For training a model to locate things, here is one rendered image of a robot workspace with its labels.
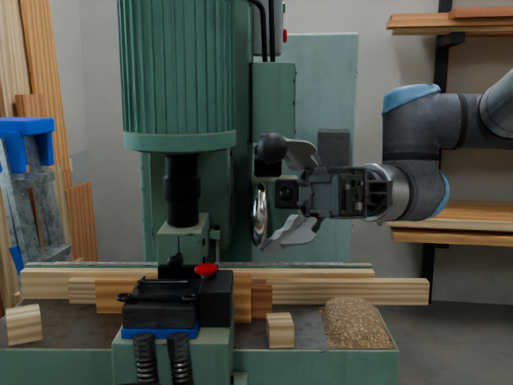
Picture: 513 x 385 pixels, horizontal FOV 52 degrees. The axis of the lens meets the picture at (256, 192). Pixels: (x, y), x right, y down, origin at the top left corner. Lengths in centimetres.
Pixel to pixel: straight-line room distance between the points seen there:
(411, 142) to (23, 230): 117
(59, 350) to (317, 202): 41
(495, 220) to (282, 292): 203
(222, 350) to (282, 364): 14
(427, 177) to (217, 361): 44
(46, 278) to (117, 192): 249
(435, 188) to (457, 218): 190
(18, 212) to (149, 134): 94
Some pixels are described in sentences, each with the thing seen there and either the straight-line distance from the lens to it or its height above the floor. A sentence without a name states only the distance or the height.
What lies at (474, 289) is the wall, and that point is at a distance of 340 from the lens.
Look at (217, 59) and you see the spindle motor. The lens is 78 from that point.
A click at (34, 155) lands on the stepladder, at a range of 178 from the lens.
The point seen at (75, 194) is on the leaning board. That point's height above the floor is 75.
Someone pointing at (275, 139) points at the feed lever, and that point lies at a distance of 59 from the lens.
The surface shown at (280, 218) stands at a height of 101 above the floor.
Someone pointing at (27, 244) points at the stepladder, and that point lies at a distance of 169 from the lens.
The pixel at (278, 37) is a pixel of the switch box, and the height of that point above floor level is 135.
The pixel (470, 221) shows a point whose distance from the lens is 275.
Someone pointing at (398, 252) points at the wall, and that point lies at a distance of 326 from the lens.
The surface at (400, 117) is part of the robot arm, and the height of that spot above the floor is 121.
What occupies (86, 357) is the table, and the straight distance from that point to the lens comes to 80.
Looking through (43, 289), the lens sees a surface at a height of 92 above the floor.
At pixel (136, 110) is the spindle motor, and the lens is 79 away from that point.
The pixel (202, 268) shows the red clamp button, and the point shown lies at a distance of 70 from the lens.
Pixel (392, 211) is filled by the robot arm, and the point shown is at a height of 107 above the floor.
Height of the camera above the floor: 126
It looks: 12 degrees down
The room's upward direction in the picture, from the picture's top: straight up
